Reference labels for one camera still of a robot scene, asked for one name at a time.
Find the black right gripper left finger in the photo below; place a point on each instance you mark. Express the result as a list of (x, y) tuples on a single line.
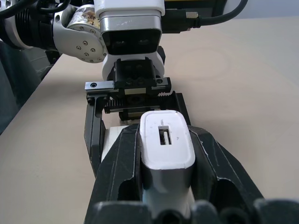
[(116, 163)]

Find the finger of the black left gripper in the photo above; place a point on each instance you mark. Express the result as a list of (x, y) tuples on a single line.
[(93, 140)]

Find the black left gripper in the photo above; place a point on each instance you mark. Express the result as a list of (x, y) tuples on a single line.
[(135, 74)]

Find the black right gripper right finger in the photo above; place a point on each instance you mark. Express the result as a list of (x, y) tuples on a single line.
[(217, 163)]

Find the white USB charger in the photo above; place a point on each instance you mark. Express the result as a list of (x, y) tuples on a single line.
[(167, 154)]

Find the dark grey background object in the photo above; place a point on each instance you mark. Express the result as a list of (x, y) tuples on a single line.
[(14, 81)]

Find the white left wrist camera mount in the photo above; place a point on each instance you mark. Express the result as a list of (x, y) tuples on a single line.
[(128, 9)]

